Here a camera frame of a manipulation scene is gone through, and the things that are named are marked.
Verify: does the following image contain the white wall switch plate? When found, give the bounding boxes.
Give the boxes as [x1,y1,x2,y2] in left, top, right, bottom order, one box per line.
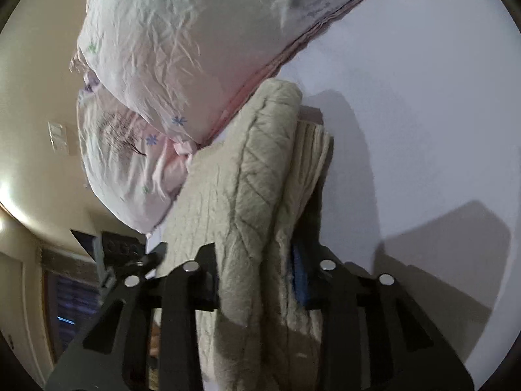
[48,121,70,156]

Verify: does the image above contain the white floral pillow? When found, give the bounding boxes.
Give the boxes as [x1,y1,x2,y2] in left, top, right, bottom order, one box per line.
[69,0,429,234]

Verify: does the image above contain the window with dark blinds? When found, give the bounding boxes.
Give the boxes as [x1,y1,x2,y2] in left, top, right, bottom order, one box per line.
[42,267,104,361]

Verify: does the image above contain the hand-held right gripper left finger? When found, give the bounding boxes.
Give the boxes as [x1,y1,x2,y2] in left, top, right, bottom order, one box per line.
[49,242,221,391]

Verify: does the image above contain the beige quilted blanket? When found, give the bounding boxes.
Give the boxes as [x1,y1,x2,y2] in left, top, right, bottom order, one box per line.
[148,78,335,391]

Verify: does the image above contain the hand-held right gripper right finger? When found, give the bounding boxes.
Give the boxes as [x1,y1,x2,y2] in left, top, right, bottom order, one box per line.
[290,244,475,391]

